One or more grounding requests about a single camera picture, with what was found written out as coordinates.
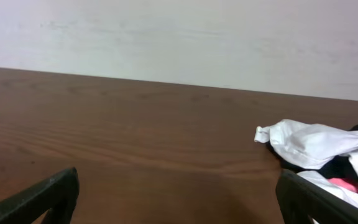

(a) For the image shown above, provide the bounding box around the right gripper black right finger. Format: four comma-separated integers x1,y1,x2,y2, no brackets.
275,170,358,224

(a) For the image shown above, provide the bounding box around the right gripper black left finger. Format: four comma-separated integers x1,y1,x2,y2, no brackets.
0,167,80,224

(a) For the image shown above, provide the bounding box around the white printed t-shirt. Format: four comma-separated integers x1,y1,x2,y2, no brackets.
254,119,358,208

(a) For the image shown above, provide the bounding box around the pink cloth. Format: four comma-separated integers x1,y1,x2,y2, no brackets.
328,178,358,194

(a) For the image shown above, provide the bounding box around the black garment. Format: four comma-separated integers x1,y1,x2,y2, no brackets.
265,124,358,184

